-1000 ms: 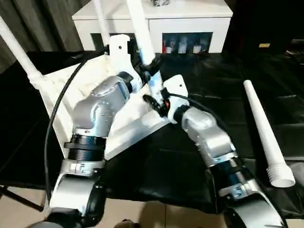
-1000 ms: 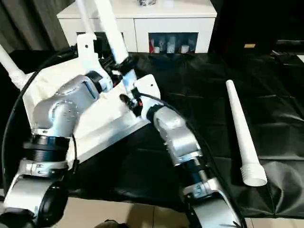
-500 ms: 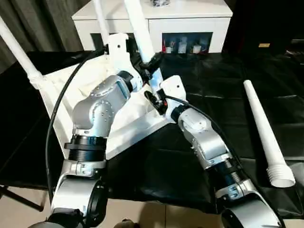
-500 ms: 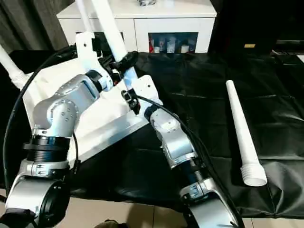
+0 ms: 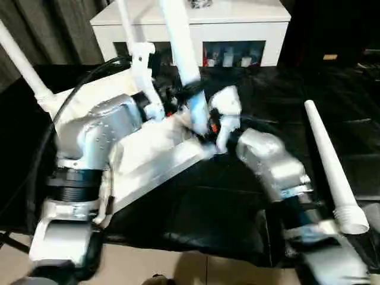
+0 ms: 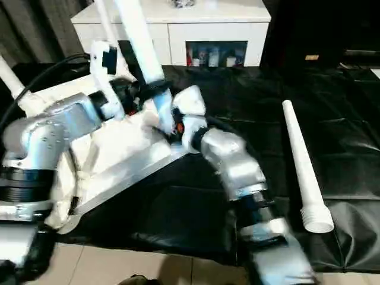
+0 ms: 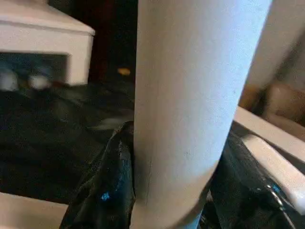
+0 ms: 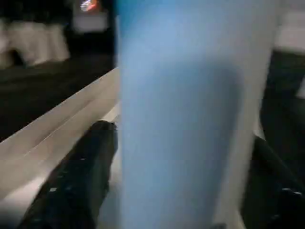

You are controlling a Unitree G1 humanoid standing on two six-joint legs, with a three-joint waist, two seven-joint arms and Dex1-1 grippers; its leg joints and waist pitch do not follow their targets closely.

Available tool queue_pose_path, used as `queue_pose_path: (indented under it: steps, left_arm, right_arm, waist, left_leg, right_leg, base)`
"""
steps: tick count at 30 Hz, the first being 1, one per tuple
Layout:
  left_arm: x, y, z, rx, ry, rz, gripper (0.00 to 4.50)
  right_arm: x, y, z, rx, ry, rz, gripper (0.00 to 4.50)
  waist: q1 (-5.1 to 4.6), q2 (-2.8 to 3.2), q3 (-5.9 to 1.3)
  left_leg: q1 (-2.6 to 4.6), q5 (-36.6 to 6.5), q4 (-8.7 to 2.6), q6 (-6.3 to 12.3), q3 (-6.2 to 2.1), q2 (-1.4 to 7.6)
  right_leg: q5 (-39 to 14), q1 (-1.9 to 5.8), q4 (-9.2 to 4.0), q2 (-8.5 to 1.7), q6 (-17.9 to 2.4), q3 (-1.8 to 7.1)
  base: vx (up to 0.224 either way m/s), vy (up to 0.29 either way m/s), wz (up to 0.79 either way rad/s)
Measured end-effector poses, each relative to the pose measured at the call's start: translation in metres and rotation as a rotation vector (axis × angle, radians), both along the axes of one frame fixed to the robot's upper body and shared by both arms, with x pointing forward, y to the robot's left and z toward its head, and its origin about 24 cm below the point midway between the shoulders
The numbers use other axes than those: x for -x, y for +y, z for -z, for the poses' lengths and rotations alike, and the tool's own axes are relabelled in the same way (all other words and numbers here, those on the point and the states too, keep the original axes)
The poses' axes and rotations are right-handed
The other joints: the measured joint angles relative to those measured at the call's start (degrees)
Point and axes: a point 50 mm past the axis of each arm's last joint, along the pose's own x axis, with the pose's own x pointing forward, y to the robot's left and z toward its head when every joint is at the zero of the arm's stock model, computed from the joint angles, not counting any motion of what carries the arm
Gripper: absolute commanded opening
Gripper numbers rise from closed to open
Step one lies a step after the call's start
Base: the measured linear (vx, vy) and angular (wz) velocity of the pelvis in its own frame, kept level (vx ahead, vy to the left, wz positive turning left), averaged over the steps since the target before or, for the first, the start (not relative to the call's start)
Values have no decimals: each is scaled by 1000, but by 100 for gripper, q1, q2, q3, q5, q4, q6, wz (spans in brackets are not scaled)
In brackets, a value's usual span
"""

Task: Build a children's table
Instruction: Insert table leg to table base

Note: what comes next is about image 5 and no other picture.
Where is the white plastic table leg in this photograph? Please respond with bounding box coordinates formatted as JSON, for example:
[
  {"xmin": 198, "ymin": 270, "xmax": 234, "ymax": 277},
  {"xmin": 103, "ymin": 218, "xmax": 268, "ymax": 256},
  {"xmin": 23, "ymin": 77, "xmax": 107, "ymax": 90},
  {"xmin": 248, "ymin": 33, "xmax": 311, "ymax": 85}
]
[
  {"xmin": 0, "ymin": 20, "xmax": 58, "ymax": 111},
  {"xmin": 117, "ymin": 0, "xmax": 144, "ymax": 58},
  {"xmin": 159, "ymin": 0, "xmax": 212, "ymax": 141},
  {"xmin": 304, "ymin": 99, "xmax": 371, "ymax": 236}
]

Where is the white plastic table top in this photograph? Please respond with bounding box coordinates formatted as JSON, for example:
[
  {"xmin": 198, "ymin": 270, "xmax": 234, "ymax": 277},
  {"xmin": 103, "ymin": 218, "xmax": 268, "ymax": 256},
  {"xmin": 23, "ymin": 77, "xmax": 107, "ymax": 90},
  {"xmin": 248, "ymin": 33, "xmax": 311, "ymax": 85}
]
[{"xmin": 52, "ymin": 62, "xmax": 215, "ymax": 227}]

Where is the white cabinet with glass doors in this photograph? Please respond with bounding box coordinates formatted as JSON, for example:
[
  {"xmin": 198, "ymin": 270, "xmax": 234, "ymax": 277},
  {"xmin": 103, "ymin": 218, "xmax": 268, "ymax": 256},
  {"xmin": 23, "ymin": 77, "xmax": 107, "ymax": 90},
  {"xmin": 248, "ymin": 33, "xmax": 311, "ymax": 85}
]
[{"xmin": 90, "ymin": 0, "xmax": 290, "ymax": 68}]

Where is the black work mat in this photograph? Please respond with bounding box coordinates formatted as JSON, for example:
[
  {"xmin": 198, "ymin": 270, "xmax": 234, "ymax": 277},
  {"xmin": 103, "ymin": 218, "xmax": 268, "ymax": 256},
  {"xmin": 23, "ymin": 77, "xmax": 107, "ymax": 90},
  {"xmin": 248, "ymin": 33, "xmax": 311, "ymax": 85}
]
[{"xmin": 0, "ymin": 64, "xmax": 380, "ymax": 268}]

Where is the grey curtain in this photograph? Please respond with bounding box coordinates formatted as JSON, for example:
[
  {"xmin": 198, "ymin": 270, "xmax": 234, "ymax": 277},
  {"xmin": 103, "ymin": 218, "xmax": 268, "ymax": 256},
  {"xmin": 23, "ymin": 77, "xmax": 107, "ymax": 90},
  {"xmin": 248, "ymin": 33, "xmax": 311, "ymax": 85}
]
[{"xmin": 0, "ymin": 0, "xmax": 105, "ymax": 86}]

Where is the black tripod leg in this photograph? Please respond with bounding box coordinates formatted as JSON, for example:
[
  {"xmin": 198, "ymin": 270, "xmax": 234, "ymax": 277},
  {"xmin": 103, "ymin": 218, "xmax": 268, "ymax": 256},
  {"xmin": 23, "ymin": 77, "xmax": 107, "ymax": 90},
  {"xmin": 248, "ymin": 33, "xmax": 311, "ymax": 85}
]
[{"xmin": 0, "ymin": 231, "xmax": 31, "ymax": 254}]

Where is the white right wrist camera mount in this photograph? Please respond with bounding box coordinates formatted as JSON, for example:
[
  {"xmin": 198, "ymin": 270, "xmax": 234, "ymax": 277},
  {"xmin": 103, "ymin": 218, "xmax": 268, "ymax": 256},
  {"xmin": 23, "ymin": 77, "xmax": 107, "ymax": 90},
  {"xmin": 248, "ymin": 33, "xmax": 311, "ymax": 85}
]
[{"xmin": 207, "ymin": 85, "xmax": 243, "ymax": 153}]

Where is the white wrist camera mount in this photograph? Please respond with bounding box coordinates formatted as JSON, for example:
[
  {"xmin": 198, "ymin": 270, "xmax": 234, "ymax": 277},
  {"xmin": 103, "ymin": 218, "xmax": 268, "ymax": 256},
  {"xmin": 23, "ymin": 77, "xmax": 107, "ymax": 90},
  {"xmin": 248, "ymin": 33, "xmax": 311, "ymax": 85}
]
[
  {"xmin": 207, "ymin": 85, "xmax": 243, "ymax": 153},
  {"xmin": 130, "ymin": 41, "xmax": 166, "ymax": 121}
]

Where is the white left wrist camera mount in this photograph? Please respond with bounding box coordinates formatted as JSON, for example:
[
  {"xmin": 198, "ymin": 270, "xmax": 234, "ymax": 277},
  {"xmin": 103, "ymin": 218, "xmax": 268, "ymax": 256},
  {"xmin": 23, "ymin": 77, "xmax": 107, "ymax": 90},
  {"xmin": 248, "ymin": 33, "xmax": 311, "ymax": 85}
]
[{"xmin": 130, "ymin": 41, "xmax": 166, "ymax": 121}]

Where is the black left wrist camera cable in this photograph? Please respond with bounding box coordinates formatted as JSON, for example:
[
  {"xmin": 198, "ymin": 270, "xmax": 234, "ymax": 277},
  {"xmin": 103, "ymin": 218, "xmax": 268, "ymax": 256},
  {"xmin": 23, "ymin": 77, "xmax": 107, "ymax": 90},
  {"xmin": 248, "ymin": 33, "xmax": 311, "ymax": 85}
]
[{"xmin": 40, "ymin": 58, "xmax": 135, "ymax": 167}]

